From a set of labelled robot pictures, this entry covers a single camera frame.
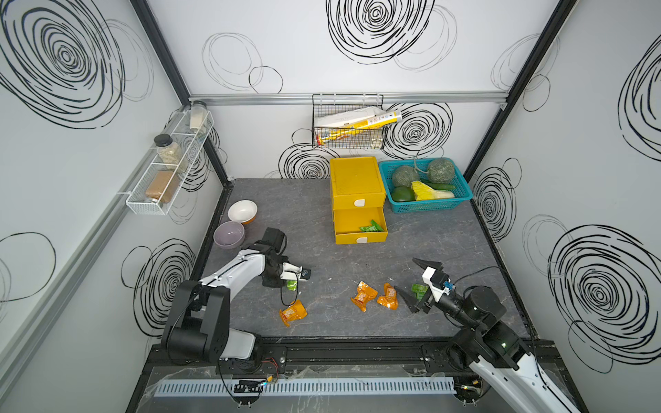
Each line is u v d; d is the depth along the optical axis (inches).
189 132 34.7
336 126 34.1
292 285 33.2
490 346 21.2
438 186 42.5
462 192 41.9
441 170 42.2
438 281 21.7
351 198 34.2
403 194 41.4
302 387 37.9
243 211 41.6
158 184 26.3
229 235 38.5
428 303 23.8
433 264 25.8
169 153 27.8
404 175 42.6
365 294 33.3
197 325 16.6
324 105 36.2
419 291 23.5
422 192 41.1
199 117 34.0
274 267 27.7
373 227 36.8
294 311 32.0
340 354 29.7
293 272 30.3
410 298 24.6
